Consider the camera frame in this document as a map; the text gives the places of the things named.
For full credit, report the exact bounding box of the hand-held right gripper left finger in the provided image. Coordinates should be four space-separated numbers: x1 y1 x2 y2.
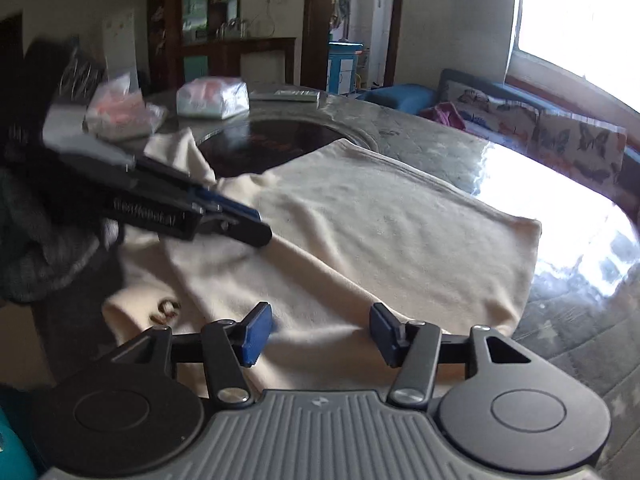
107 301 275 409

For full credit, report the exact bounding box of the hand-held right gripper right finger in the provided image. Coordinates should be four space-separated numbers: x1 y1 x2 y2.
369 302 536 409

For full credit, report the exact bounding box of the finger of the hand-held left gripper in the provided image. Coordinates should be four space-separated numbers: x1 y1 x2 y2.
135 155 262 222
192 210 273 248

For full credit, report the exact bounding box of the cream garment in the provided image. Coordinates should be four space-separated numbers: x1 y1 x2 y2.
102 127 543 396

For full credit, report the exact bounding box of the person's left forearm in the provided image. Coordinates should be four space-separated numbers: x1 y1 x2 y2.
0 165 126 303

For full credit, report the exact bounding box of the opened pink tissue pack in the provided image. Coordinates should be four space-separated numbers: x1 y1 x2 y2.
85 72 168 142

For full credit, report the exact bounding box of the white board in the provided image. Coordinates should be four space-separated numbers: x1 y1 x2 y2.
102 8 139 92

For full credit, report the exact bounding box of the sealed pink tissue pack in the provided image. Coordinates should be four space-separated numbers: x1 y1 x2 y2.
176 77 250 120

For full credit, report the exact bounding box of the white remote control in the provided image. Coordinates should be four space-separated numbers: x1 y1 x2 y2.
249 89 321 104

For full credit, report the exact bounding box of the wooden cabinet with green doors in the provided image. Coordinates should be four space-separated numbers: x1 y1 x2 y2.
146 0 243 91

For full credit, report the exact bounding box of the dark wooden sideboard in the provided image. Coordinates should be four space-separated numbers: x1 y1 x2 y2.
180 36 297 86

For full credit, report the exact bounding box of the small blue cabinet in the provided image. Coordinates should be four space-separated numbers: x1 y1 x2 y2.
327 41 363 95

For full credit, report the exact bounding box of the blue sofa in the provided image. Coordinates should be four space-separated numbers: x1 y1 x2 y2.
356 67 631 196

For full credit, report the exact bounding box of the pink cloth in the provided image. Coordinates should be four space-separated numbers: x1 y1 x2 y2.
421 101 468 128

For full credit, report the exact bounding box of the butterfly print cushion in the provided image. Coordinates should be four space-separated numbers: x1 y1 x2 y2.
532 112 628 186
452 87 541 143

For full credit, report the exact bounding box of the teal container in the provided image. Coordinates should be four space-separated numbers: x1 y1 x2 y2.
0 405 38 480

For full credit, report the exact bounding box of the window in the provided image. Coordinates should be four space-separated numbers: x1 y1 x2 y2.
505 0 640 116

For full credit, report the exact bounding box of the white cable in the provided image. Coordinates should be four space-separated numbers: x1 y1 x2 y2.
260 0 281 38

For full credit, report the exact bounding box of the dark wooden door frame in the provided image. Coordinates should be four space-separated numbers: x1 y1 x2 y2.
300 0 406 93

